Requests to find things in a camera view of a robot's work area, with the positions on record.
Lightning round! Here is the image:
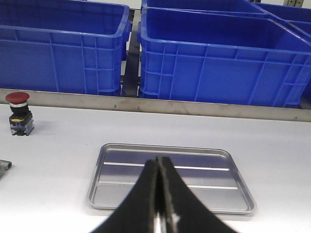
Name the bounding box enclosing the steel table edge rail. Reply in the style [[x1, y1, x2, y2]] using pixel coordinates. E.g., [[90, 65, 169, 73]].
[[0, 88, 311, 123]]

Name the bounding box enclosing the red emergency stop button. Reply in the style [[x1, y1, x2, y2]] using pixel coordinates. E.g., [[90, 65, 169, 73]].
[[5, 92, 34, 136]]

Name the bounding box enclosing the blue crate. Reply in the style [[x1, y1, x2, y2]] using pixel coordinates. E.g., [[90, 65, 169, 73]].
[[0, 0, 131, 96], [141, 0, 268, 17], [138, 7, 311, 107], [256, 3, 311, 38]]

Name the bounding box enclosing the blue crate behind right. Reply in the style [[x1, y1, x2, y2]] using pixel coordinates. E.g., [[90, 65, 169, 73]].
[[141, 0, 268, 17]]

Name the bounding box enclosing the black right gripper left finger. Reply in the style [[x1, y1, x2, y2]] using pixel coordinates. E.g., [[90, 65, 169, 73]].
[[93, 159, 158, 233]]

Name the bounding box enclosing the silver metal tray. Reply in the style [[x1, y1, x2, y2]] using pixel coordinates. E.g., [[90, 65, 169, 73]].
[[88, 143, 256, 215]]

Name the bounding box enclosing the grey metal clamp block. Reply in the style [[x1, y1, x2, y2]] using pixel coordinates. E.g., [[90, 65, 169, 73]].
[[0, 160, 12, 178]]

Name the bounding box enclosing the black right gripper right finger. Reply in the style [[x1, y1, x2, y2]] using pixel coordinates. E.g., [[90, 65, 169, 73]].
[[157, 156, 235, 233]]

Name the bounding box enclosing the blue crate far right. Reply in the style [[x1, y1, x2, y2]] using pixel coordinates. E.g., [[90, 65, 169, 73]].
[[256, 3, 311, 38]]

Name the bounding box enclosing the blue crate centre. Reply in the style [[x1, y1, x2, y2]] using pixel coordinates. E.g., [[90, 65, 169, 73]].
[[0, 0, 131, 96]]

